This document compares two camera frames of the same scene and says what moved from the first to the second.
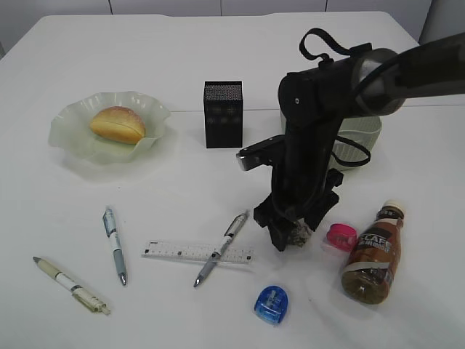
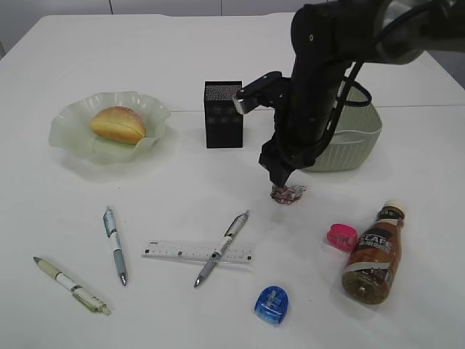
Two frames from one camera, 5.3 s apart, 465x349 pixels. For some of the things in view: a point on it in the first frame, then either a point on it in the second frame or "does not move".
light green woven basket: x=365 y=129 does not move
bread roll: x=118 y=124 does not move
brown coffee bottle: x=369 y=273 does not move
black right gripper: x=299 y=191 -> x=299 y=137
